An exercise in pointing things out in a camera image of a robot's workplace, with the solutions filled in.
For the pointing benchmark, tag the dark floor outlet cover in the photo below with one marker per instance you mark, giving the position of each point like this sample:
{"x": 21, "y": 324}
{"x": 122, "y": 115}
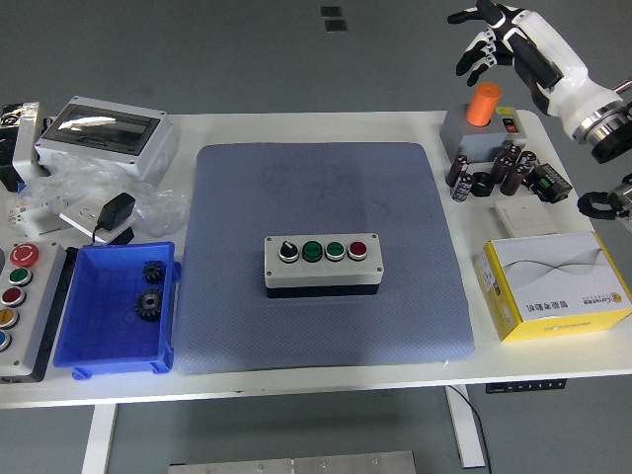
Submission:
{"x": 335, "y": 25}
{"x": 331, "y": 12}

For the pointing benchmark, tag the black module with green terminals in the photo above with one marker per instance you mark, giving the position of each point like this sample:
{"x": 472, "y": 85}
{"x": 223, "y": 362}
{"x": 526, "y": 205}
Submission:
{"x": 548, "y": 183}

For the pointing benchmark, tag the large black bevel gear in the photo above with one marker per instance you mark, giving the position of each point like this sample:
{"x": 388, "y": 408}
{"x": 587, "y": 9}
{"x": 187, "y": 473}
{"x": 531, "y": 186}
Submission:
{"x": 148, "y": 304}

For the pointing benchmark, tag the black shiny foil bag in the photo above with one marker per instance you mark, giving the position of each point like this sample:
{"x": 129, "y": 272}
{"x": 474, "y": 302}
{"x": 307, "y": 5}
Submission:
{"x": 7, "y": 138}

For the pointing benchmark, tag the white table leg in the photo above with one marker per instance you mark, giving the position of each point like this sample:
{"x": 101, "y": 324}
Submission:
{"x": 466, "y": 434}
{"x": 99, "y": 439}

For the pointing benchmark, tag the small black bevel gear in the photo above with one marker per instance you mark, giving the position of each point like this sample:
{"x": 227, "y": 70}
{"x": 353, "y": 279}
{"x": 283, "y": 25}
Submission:
{"x": 154, "y": 272}

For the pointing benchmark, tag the white wall switch plate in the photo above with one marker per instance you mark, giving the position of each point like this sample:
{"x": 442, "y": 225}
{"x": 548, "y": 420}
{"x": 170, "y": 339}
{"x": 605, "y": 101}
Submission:
{"x": 526, "y": 216}

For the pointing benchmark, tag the grey four-button control box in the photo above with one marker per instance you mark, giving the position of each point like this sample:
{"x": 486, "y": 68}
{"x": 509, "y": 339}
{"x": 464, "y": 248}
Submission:
{"x": 321, "y": 274}

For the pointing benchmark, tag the black table control panel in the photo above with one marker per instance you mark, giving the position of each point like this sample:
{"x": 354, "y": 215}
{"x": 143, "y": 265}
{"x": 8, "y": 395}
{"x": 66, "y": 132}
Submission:
{"x": 523, "y": 386}

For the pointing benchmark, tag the orange cylinder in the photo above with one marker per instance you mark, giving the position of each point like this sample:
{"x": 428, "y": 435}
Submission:
{"x": 483, "y": 106}

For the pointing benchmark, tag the silver metal plate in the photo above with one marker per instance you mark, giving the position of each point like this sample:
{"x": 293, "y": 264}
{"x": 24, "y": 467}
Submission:
{"x": 296, "y": 464}

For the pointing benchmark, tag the grey switch box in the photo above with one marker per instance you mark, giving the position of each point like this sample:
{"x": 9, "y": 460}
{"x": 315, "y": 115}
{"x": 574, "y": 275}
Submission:
{"x": 459, "y": 133}

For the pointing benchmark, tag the white wall socket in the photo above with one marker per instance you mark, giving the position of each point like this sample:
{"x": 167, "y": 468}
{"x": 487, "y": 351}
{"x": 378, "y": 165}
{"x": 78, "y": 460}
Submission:
{"x": 81, "y": 214}

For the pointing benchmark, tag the white metal bracket device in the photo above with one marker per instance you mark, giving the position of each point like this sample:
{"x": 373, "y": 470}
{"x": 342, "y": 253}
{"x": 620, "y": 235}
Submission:
{"x": 24, "y": 148}

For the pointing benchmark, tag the grey-blue textured mat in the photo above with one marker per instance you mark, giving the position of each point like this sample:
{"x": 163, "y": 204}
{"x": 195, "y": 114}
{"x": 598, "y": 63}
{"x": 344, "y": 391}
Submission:
{"x": 276, "y": 336}

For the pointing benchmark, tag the black silver-printed capacitor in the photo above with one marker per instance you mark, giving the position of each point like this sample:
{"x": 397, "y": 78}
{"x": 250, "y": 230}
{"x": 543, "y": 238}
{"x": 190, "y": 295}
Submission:
{"x": 462, "y": 186}

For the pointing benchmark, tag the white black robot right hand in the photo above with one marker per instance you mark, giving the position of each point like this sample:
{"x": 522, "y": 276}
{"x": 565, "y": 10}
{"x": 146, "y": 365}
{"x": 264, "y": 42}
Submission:
{"x": 568, "y": 69}

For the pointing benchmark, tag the grey five-button control box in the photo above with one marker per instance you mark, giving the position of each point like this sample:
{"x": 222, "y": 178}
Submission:
{"x": 34, "y": 316}

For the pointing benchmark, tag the grey enclosure with clear lid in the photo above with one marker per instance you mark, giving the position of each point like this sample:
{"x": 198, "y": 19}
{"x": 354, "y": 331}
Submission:
{"x": 148, "y": 153}

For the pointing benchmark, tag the dark brown cylindrical capacitor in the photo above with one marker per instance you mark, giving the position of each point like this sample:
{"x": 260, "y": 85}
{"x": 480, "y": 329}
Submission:
{"x": 511, "y": 150}
{"x": 457, "y": 170}
{"x": 527, "y": 160}
{"x": 499, "y": 168}
{"x": 513, "y": 179}

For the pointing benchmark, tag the yellow white carton box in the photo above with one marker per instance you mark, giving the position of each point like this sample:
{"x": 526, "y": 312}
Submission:
{"x": 543, "y": 276}

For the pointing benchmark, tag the clear plastic bag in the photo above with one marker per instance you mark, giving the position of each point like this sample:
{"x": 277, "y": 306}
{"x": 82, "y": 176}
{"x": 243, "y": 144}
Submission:
{"x": 163, "y": 210}

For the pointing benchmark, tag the blue plastic bin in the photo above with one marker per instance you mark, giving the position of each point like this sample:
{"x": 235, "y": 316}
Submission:
{"x": 99, "y": 340}

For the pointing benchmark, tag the black power adapter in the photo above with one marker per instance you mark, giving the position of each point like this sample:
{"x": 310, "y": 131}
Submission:
{"x": 116, "y": 210}

